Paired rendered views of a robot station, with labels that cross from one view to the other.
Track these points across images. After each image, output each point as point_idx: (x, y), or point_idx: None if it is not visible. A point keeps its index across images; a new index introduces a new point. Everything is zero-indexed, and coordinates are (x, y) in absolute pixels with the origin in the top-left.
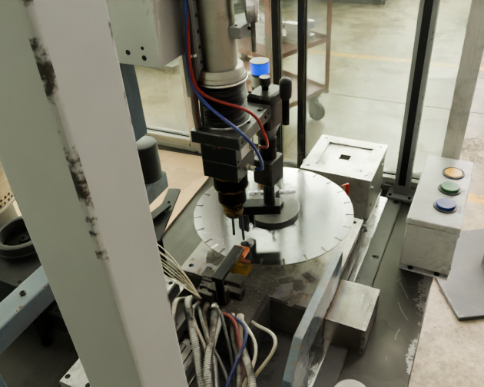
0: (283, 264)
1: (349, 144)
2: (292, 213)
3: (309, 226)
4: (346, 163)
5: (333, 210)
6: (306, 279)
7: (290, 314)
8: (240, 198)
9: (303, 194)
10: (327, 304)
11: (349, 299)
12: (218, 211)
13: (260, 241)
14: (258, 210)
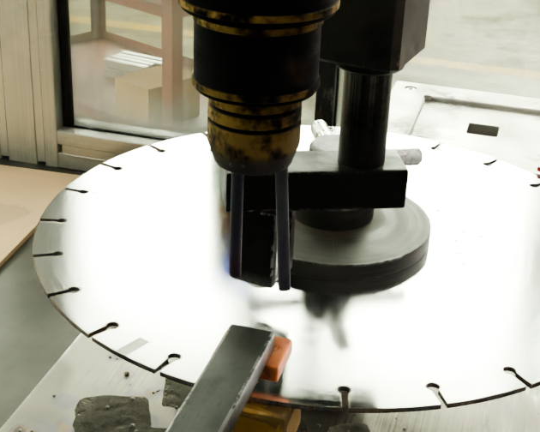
0: (439, 404)
1: (483, 102)
2: (412, 237)
3: (486, 276)
4: (495, 144)
5: None
6: None
7: None
8: (306, 63)
9: (420, 191)
10: None
11: None
12: (129, 237)
13: (315, 327)
14: (321, 191)
